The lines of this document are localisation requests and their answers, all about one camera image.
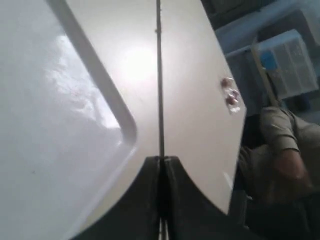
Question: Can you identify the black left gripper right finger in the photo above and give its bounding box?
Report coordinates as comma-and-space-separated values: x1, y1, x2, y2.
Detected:
164, 157, 250, 240

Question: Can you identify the person in grey shirt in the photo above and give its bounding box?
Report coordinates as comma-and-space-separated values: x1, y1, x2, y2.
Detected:
238, 107, 320, 204

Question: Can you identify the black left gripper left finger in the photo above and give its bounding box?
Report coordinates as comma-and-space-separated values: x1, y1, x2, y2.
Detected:
77, 156, 161, 240

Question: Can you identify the white plastic tray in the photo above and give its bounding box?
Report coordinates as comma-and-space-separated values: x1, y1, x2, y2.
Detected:
0, 0, 123, 240

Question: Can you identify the red marks sticker on table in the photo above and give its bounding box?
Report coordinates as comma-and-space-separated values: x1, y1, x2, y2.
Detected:
220, 77, 241, 113

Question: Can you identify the thin metal skewer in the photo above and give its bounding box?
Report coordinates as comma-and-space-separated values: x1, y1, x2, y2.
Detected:
155, 0, 165, 160

